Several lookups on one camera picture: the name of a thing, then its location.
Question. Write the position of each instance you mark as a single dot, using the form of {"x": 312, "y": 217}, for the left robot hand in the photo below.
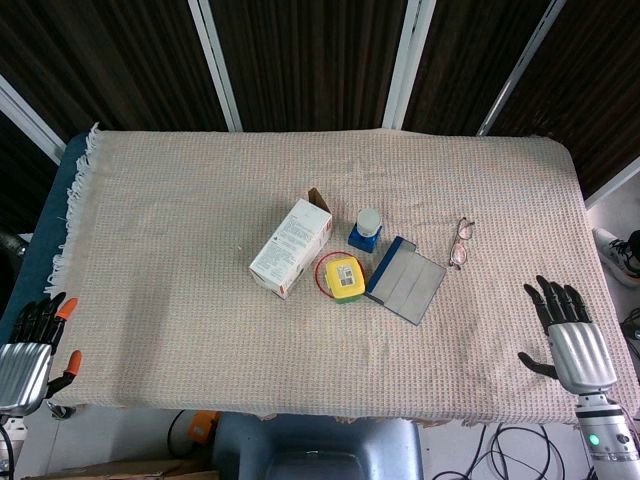
{"x": 22, "y": 372}

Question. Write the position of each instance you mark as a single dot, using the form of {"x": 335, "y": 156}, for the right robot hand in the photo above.
{"x": 580, "y": 355}

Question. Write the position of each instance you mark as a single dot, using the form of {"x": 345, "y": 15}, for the thin-framed eyeglasses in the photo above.
{"x": 458, "y": 256}

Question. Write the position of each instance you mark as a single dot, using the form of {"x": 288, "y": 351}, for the blue grey glasses case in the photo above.
{"x": 407, "y": 282}

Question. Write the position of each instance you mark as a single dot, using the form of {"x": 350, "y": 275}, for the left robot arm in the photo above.
{"x": 7, "y": 415}

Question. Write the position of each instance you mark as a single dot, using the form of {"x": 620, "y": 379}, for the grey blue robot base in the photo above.
{"x": 320, "y": 450}

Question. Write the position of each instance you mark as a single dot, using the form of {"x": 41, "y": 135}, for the white cardboard product box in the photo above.
{"x": 290, "y": 245}

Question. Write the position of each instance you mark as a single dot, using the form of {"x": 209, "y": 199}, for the table caster wheel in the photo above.
{"x": 59, "y": 411}

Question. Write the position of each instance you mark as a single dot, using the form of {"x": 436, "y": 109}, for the white black sneaker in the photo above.
{"x": 617, "y": 255}

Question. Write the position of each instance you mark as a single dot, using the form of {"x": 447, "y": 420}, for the beige waffle fringed blanket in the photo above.
{"x": 200, "y": 325}

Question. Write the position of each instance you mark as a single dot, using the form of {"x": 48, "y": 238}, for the orange device under table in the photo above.
{"x": 202, "y": 427}

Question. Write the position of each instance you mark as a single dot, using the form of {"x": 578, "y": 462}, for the blue plastic block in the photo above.
{"x": 361, "y": 242}

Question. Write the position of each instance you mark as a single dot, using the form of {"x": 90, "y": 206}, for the yellow green plastic container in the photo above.
{"x": 345, "y": 280}

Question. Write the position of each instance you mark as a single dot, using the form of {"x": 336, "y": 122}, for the white round jar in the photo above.
{"x": 368, "y": 220}

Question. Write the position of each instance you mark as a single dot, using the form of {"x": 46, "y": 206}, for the white partition post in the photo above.
{"x": 520, "y": 65}
{"x": 407, "y": 60}
{"x": 25, "y": 120}
{"x": 215, "y": 60}

